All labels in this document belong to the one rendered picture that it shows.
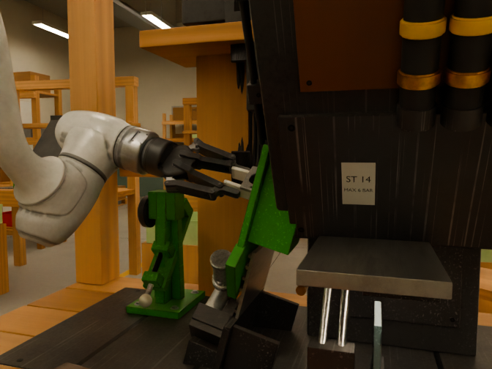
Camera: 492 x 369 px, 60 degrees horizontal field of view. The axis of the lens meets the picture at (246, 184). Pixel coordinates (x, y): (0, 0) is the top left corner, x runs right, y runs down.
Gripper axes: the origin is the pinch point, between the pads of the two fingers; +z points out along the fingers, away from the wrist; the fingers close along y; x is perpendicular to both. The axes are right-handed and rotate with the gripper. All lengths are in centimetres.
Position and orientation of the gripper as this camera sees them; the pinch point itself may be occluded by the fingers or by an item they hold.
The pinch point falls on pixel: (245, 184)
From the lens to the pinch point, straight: 79.4
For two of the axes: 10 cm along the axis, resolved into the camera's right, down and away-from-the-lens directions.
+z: 9.2, 2.9, -2.6
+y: 3.9, -7.3, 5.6
